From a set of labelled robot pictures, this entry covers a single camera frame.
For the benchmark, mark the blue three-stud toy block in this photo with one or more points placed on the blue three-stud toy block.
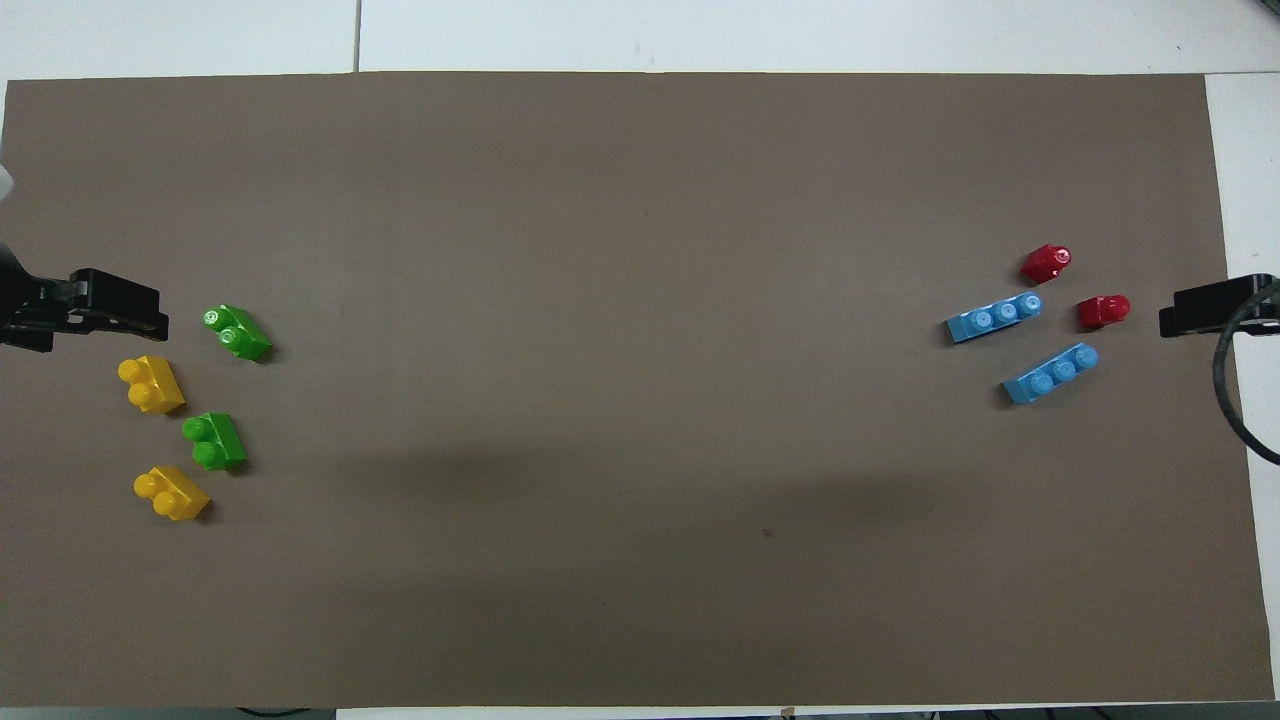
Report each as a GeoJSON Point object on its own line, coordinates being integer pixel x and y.
{"type": "Point", "coordinates": [990, 318]}
{"type": "Point", "coordinates": [1050, 375]}

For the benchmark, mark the green two-stud toy block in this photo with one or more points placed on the green two-stud toy block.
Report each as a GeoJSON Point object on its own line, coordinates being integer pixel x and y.
{"type": "Point", "coordinates": [240, 335]}
{"type": "Point", "coordinates": [215, 442]}

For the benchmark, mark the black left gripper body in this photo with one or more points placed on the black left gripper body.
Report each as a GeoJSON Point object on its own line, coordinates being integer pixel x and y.
{"type": "Point", "coordinates": [20, 305]}

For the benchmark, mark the brown table mat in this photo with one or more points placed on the brown table mat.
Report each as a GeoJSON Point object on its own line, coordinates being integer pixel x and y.
{"type": "Point", "coordinates": [640, 400]}

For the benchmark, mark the red one-stud toy block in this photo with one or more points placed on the red one-stud toy block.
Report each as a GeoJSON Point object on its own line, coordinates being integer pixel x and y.
{"type": "Point", "coordinates": [1044, 265]}
{"type": "Point", "coordinates": [1102, 312]}

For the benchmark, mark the yellow two-stud toy block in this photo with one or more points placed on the yellow two-stud toy block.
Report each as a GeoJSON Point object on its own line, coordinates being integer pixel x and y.
{"type": "Point", "coordinates": [152, 386]}
{"type": "Point", "coordinates": [172, 494]}

